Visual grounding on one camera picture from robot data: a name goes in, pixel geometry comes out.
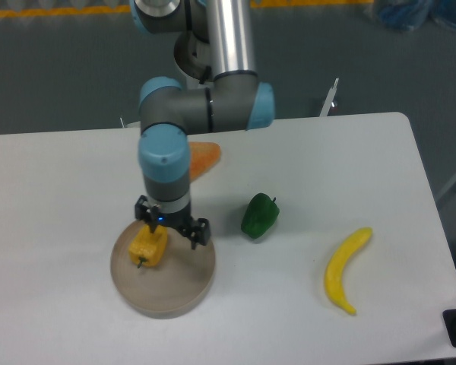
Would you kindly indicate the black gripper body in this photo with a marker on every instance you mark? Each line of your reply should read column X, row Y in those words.
column 178, row 217

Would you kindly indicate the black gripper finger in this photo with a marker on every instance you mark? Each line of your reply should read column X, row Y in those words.
column 197, row 231
column 146, row 213

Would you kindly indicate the yellow bell pepper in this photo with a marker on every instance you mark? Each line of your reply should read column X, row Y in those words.
column 147, row 248

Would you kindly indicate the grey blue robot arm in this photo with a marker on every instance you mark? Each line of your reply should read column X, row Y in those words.
column 230, row 98

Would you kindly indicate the beige round plate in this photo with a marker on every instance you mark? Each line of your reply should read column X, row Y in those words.
column 173, row 287

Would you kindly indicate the green bell pepper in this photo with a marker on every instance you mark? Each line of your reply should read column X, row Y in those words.
column 260, row 215

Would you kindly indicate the orange triangular bread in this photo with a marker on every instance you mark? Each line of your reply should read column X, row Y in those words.
column 204, row 155

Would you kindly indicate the yellow banana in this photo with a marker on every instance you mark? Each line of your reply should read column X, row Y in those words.
column 333, row 280

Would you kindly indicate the blue plastic bags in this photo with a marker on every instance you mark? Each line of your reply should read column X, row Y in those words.
column 410, row 15

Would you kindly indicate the white metal bracket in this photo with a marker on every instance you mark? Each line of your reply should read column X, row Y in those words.
column 329, row 103

